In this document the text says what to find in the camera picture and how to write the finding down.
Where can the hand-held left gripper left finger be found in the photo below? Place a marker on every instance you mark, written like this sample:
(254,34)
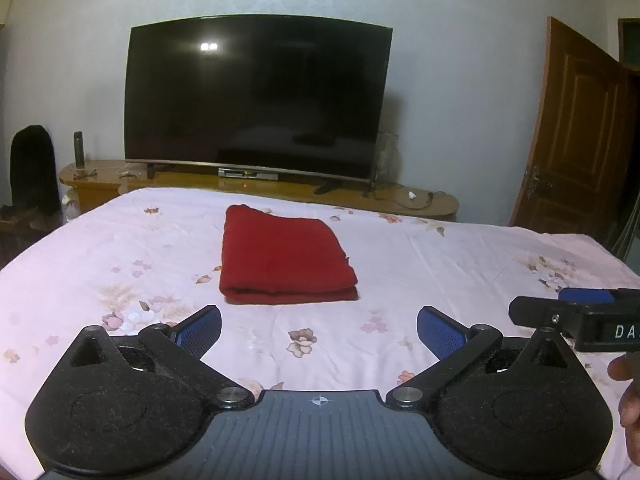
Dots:
(197,332)

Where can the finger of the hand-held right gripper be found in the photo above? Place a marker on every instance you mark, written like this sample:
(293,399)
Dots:
(540,310)
(587,295)

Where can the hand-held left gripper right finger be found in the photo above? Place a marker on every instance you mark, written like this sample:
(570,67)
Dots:
(442,332)

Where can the red garment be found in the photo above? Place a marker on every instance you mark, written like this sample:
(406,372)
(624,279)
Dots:
(285,255)

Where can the person's right hand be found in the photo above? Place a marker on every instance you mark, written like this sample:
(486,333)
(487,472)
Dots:
(631,410)

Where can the floral pink bed sheet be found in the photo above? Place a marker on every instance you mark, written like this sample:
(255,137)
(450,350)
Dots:
(125,260)

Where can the wooden television stand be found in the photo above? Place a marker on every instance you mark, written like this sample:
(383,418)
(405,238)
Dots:
(200,185)

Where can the brown wooden door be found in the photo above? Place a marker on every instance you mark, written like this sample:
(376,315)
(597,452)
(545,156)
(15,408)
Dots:
(575,135)

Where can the silver set-top box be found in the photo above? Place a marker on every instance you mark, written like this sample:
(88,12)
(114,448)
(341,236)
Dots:
(248,173)

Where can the clear glass vase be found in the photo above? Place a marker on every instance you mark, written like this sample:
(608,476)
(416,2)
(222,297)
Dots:
(387,157)

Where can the dark bottle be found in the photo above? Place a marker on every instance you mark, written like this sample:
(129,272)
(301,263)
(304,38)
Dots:
(78,150)

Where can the black curved television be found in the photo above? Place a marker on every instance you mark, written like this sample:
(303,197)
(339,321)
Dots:
(255,95)

